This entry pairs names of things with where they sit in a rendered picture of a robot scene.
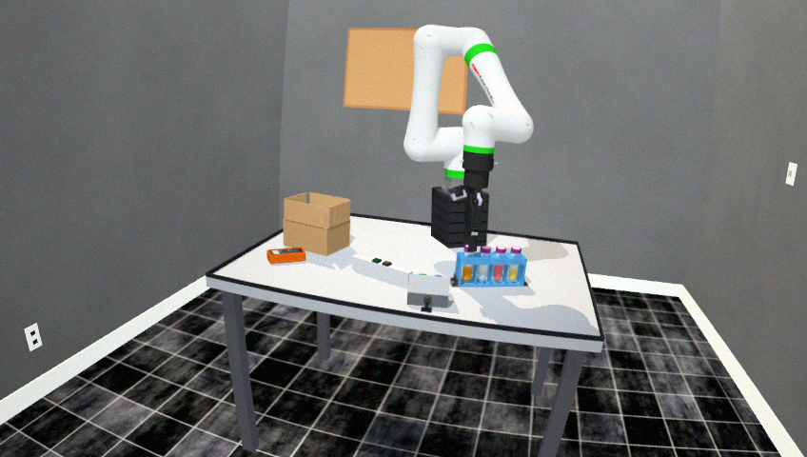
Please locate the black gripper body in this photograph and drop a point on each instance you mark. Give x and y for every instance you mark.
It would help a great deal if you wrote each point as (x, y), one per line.
(477, 181)

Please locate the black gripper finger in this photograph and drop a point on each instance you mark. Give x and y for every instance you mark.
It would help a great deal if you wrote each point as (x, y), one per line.
(477, 222)
(467, 220)

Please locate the white button housing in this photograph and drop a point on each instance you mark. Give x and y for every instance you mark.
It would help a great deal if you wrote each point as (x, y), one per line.
(423, 288)

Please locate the orange digital multimeter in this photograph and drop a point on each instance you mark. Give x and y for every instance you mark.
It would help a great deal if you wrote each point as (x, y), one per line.
(285, 255)

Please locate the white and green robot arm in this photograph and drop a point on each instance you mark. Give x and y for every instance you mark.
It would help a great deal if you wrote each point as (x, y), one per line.
(472, 146)

